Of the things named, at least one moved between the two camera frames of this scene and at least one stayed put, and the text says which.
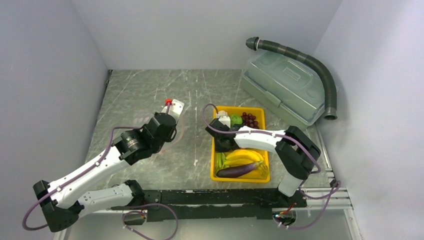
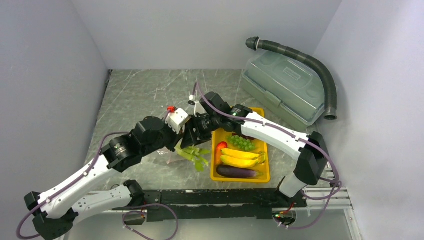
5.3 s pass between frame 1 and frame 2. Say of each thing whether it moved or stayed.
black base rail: stayed
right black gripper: moved
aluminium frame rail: stayed
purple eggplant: moved
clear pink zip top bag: moved
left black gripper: stayed
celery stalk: moved
